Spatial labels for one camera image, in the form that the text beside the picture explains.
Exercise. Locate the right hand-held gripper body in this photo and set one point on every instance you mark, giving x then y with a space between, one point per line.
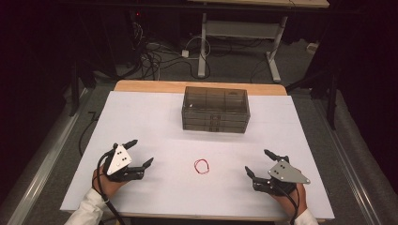
286 173

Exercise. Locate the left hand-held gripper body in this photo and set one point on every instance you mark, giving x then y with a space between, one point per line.
119 161

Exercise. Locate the red rubber band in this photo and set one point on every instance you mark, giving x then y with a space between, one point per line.
195 168

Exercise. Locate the clear plastic drawer cabinet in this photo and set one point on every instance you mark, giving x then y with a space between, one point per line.
216 100

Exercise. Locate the person's left hand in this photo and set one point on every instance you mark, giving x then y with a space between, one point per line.
108 187

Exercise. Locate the person's right hand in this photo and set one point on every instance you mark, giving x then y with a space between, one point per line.
295 201

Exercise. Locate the white table sheet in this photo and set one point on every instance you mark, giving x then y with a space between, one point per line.
162 125

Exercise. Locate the black metal stand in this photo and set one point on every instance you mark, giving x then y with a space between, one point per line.
331 103

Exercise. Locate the white power adapter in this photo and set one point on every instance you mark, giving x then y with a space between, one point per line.
185 53

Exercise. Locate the small white box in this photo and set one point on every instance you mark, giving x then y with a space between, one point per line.
312 47

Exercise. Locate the desk with white legs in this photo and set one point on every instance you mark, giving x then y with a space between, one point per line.
241 29

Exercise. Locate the metal floor rail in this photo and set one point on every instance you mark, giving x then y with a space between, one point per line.
40 168
350 162

